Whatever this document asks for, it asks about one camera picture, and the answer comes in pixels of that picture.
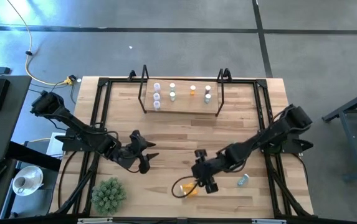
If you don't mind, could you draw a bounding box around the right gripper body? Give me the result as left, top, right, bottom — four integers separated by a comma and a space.
191, 149, 229, 194

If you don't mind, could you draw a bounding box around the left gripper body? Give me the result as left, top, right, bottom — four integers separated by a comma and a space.
118, 129, 150, 174

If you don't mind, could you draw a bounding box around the grey side shelf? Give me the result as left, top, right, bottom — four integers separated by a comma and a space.
0, 167, 59, 220

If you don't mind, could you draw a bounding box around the green potted plant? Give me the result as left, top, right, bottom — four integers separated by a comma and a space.
90, 176, 128, 216

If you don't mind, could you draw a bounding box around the white paper box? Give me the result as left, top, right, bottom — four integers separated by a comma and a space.
45, 132, 67, 158

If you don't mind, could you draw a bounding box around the white cup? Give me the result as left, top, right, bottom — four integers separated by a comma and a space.
12, 175, 31, 194

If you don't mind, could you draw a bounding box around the black side desk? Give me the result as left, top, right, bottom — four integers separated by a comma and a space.
0, 74, 32, 164

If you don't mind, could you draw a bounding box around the grey metal cart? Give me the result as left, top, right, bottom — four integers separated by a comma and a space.
321, 84, 357, 183

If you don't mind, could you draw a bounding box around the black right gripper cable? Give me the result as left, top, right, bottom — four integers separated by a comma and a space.
171, 175, 198, 199

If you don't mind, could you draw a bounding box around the wooden shelf black metal frame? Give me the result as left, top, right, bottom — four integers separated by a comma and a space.
137, 64, 232, 118

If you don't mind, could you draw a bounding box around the silver metal bracket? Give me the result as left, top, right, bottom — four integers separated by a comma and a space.
251, 218, 288, 224
77, 217, 113, 224

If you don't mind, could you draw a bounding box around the yellow cable plug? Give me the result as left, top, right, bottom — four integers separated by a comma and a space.
63, 74, 77, 86

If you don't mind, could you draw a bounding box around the yellow power cable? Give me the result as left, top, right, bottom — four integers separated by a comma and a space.
6, 0, 73, 86

